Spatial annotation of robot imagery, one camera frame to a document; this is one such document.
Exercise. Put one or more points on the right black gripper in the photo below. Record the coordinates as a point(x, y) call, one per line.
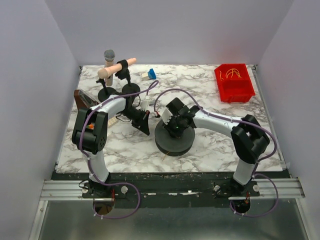
point(173, 122)

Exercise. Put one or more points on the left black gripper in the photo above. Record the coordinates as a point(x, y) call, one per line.
point(139, 119)

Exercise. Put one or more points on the black cable spool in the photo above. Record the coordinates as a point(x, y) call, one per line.
point(170, 145)

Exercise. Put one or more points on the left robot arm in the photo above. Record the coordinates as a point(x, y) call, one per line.
point(92, 142)

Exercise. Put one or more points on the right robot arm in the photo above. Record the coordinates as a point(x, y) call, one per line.
point(249, 139)

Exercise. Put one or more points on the white toy brick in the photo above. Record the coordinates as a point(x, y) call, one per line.
point(112, 121)

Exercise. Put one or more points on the blue and white block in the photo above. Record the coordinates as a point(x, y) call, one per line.
point(150, 75)

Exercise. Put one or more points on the orange curved track piece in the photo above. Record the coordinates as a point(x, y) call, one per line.
point(90, 126)

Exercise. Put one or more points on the pink wooden microphone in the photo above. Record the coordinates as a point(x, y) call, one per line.
point(106, 72)

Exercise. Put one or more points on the brown wooden metronome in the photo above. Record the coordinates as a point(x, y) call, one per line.
point(83, 99)

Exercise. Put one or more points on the red plastic bin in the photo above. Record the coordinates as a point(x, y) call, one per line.
point(234, 83)

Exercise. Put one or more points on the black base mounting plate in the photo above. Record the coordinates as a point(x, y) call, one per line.
point(170, 190)

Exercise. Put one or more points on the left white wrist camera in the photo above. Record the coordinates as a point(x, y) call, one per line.
point(144, 106)

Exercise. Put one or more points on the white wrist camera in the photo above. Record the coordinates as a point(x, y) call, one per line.
point(165, 114)
point(144, 106)

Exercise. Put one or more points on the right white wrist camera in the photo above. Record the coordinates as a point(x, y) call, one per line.
point(165, 114)

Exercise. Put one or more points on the aluminium frame rail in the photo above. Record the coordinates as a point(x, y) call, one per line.
point(69, 190)

